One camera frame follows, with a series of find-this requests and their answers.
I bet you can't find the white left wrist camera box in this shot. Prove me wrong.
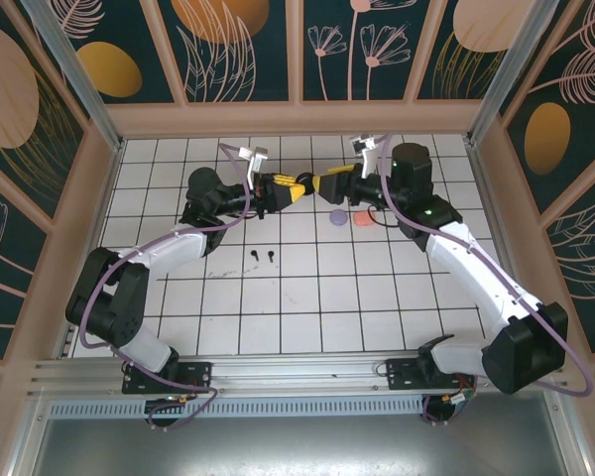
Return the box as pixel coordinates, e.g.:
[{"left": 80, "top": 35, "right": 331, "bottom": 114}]
[{"left": 237, "top": 144, "right": 271, "bottom": 184}]

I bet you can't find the grey metal sheet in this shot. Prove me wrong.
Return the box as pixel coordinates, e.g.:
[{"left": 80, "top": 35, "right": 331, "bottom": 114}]
[{"left": 27, "top": 416, "right": 574, "bottom": 476}]

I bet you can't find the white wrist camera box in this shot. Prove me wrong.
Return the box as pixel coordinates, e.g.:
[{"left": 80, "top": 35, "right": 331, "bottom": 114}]
[
  {"left": 350, "top": 133, "right": 381, "bottom": 178},
  {"left": 237, "top": 144, "right": 271, "bottom": 184}
]

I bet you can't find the aluminium frame post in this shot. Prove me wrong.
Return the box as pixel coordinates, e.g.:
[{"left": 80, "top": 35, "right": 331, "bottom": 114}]
[
  {"left": 465, "top": 0, "right": 576, "bottom": 148},
  {"left": 18, "top": 0, "right": 127, "bottom": 153}
]

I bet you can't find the grey slotted cable duct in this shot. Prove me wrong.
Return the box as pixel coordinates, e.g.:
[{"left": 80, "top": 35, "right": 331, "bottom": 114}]
[{"left": 47, "top": 396, "right": 427, "bottom": 418}]

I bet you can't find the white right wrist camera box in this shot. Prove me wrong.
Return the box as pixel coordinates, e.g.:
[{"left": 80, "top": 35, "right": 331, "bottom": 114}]
[{"left": 350, "top": 133, "right": 381, "bottom": 178}]

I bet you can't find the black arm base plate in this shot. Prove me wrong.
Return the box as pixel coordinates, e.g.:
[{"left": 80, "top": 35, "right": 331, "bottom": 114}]
[
  {"left": 385, "top": 356, "right": 477, "bottom": 393},
  {"left": 122, "top": 360, "right": 214, "bottom": 396}
]

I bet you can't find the aluminium mounting rail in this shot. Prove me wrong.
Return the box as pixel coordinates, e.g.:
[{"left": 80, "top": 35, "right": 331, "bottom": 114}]
[{"left": 27, "top": 350, "right": 574, "bottom": 401}]

